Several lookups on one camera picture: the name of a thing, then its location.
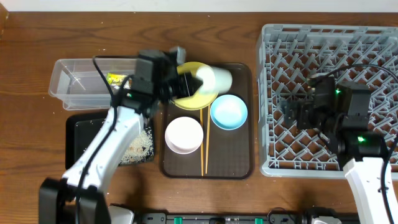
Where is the white cup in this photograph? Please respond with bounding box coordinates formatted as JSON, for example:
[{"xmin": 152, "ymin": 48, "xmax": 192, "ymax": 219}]
[{"xmin": 196, "ymin": 65, "xmax": 233, "ymax": 94}]

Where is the green orange snack wrapper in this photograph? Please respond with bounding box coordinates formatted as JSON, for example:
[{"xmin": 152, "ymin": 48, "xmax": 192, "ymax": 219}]
[{"xmin": 106, "ymin": 73, "xmax": 128, "ymax": 89}]

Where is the light blue bowl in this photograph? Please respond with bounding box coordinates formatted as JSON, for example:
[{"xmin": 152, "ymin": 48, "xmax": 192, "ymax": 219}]
[{"xmin": 210, "ymin": 95, "xmax": 248, "ymax": 131}]

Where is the pink white bowl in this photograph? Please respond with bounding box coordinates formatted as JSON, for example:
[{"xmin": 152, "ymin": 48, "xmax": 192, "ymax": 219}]
[{"xmin": 164, "ymin": 116, "xmax": 204, "ymax": 154}]

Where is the rice food scraps pile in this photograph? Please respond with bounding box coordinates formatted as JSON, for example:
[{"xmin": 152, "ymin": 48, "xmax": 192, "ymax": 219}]
[{"xmin": 119, "ymin": 126, "xmax": 155, "ymax": 166}]

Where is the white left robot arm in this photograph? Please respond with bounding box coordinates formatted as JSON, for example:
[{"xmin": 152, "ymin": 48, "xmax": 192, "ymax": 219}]
[{"xmin": 39, "ymin": 55, "xmax": 203, "ymax": 223}]

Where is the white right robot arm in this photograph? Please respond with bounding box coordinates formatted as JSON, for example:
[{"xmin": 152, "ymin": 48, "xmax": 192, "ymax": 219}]
[{"xmin": 281, "ymin": 75, "xmax": 397, "ymax": 223}]

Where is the grey dishwasher rack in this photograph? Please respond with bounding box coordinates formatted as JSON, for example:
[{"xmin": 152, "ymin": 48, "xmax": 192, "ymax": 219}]
[{"xmin": 256, "ymin": 24, "xmax": 397, "ymax": 179}]

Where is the clear plastic waste bin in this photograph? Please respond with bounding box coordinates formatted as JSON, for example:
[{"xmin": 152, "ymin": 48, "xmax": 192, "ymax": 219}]
[{"xmin": 48, "ymin": 58, "xmax": 141, "ymax": 111}]

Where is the black waste tray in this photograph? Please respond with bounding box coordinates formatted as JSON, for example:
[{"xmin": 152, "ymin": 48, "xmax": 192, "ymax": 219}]
[{"xmin": 65, "ymin": 111, "xmax": 154, "ymax": 169}]

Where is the yellow plate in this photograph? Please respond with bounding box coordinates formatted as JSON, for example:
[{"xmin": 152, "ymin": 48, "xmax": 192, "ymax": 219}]
[{"xmin": 172, "ymin": 62, "xmax": 218, "ymax": 110}]

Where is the dark brown serving tray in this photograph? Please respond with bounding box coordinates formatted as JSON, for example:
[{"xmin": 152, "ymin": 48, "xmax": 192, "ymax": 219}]
[{"xmin": 160, "ymin": 63, "xmax": 254, "ymax": 180}]

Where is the black rail bar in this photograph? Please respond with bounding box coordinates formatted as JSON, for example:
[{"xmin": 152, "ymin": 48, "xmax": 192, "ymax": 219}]
[{"xmin": 141, "ymin": 212, "xmax": 361, "ymax": 224}]

